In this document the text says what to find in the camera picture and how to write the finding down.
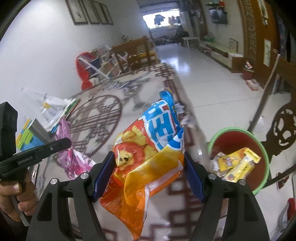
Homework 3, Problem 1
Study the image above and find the pink plastic wrapper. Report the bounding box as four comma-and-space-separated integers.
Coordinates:
55, 118, 96, 180

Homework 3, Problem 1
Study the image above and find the yellow medicine packet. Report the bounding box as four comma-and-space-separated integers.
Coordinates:
223, 148, 261, 183

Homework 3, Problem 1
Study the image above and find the orange lion snack bag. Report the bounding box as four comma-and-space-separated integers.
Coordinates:
100, 88, 185, 240

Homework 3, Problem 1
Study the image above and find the orange yellow snack box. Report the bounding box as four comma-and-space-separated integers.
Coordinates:
218, 148, 247, 172

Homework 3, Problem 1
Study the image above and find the white paper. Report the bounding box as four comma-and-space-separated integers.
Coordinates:
210, 152, 226, 173

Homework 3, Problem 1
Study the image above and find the green red trash bin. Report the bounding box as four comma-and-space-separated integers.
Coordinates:
208, 127, 269, 194

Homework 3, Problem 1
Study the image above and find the person's left hand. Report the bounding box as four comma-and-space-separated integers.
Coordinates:
1, 171, 37, 222

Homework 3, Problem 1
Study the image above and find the colourful block toy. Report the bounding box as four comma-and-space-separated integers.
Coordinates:
16, 119, 45, 152

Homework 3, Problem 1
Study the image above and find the grey metal box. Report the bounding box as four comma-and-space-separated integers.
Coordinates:
28, 119, 53, 144

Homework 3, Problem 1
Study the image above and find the stack of books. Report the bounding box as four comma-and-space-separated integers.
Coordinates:
48, 97, 81, 133

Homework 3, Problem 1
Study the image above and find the red cloth bag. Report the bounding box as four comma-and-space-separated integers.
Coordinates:
76, 52, 95, 90

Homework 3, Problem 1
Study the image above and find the carved wooden chair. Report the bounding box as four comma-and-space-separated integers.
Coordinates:
247, 48, 296, 188

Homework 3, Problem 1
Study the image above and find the white book rack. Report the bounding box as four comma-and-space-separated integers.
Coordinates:
80, 45, 121, 80

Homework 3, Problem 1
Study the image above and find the wooden armchair far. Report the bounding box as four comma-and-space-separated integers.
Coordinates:
111, 35, 159, 74

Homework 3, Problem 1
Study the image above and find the small red bin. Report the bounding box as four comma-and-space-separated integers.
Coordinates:
243, 61, 254, 80

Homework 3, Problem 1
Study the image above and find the low tv cabinet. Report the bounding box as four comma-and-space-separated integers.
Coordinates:
199, 41, 244, 73

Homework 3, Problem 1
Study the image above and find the white small table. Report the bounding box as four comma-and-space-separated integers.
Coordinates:
182, 37, 200, 49

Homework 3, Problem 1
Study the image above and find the wall television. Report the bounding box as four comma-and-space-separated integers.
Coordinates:
209, 7, 228, 24

